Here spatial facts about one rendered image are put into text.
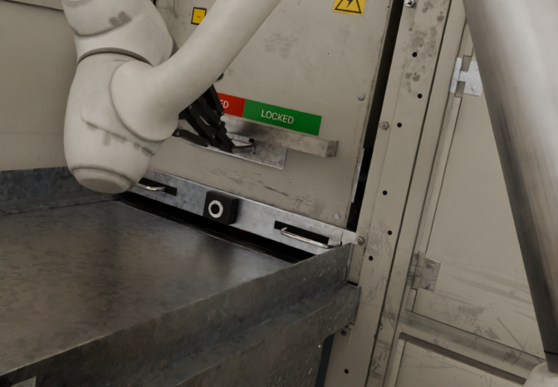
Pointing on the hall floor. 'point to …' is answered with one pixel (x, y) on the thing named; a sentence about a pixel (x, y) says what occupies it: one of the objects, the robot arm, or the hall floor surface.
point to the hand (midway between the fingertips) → (220, 139)
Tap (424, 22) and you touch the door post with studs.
